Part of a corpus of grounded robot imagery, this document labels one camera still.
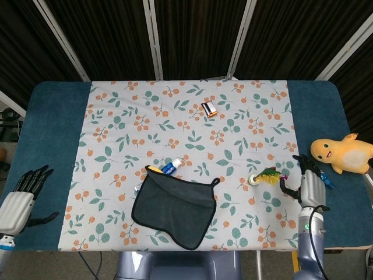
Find yellow plush toy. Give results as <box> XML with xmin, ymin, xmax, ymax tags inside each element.
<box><xmin>309</xmin><ymin>132</ymin><xmax>373</xmax><ymax>175</ymax></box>

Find blue table cover cloth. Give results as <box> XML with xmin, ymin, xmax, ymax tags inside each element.
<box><xmin>6</xmin><ymin>80</ymin><xmax>373</xmax><ymax>253</ymax></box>

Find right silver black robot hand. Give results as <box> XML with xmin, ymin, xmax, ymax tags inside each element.
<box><xmin>279</xmin><ymin>154</ymin><xmax>330</xmax><ymax>213</ymax></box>

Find dark grey black-edged towel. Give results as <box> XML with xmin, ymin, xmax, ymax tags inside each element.
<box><xmin>131</xmin><ymin>164</ymin><xmax>220</xmax><ymax>251</ymax></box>

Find dark background equipment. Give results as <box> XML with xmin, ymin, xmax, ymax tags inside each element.
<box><xmin>0</xmin><ymin>107</ymin><xmax>24</xmax><ymax>141</ymax></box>

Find dark blue tube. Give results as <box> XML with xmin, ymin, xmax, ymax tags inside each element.
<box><xmin>319</xmin><ymin>171</ymin><xmax>336</xmax><ymax>190</ymax></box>

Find orange fruit leaf tablecloth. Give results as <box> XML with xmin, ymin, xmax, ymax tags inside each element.
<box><xmin>57</xmin><ymin>79</ymin><xmax>317</xmax><ymax>252</ymax></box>

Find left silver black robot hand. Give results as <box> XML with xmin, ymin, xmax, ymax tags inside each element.
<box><xmin>0</xmin><ymin>164</ymin><xmax>60</xmax><ymax>236</ymax></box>

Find grey-blue robot torso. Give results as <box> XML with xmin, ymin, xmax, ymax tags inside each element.
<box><xmin>116</xmin><ymin>250</ymin><xmax>242</xmax><ymax>280</ymax></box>

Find dark folding screen white frames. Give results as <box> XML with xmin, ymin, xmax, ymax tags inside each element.
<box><xmin>0</xmin><ymin>0</ymin><xmax>373</xmax><ymax>135</ymax></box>

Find white blue toothpaste tube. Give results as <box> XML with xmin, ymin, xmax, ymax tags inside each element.
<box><xmin>133</xmin><ymin>158</ymin><xmax>183</xmax><ymax>193</ymax></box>

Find colourful feathered toy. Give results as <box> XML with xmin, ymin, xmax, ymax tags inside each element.
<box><xmin>247</xmin><ymin>166</ymin><xmax>289</xmax><ymax>187</ymax></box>

